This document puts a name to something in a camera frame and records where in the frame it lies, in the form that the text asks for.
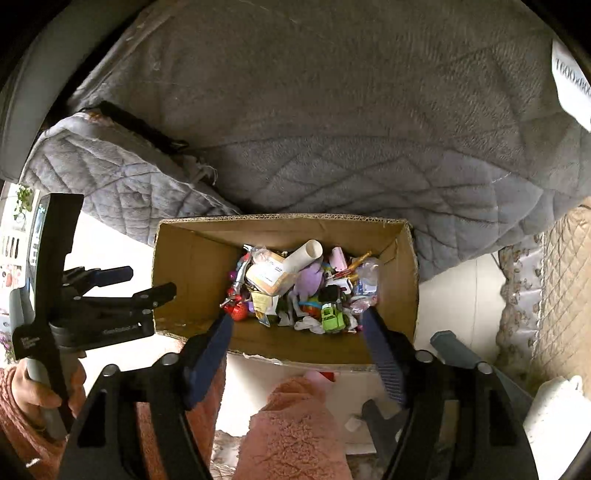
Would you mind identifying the pink sleeve forearm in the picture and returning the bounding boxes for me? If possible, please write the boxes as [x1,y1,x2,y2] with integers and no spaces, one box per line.
[1,365,64,479]

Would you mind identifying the cardboard trash box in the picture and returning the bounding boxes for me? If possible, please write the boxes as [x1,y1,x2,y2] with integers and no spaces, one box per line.
[151,212,421,368]

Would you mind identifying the floral sofa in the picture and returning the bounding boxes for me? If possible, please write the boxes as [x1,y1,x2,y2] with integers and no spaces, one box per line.
[496,199,590,397]

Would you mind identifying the green toy truck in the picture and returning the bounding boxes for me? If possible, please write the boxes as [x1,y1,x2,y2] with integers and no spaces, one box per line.
[321,303,346,334]

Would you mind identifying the person's left hand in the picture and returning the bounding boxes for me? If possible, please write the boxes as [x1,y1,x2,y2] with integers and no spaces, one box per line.
[11,359,86,429]

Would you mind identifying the white paper tube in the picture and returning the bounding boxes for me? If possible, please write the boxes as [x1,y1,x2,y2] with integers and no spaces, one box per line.
[283,240,324,273]

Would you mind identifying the grey quilted cover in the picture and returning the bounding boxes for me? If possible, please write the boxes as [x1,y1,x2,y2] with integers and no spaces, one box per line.
[21,1,590,279]

